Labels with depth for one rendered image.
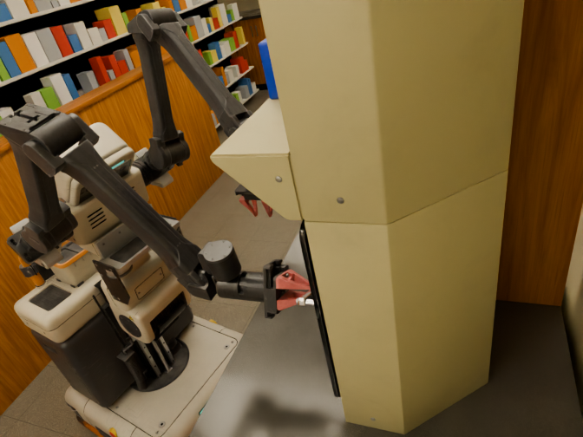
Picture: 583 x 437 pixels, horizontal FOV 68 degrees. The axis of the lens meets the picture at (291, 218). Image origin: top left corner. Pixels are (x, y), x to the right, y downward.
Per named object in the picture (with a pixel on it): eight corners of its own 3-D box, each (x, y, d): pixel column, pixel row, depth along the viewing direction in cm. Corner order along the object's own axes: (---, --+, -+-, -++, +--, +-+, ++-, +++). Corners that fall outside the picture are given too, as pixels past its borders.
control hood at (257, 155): (356, 123, 82) (350, 70, 76) (303, 222, 57) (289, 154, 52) (299, 126, 86) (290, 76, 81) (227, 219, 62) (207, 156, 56)
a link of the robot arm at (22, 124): (26, 81, 80) (-22, 107, 73) (88, 120, 79) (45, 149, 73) (55, 216, 114) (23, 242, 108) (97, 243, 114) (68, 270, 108)
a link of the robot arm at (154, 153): (149, 8, 122) (117, 10, 116) (179, 7, 114) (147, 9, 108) (177, 158, 143) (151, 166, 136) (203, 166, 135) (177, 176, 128)
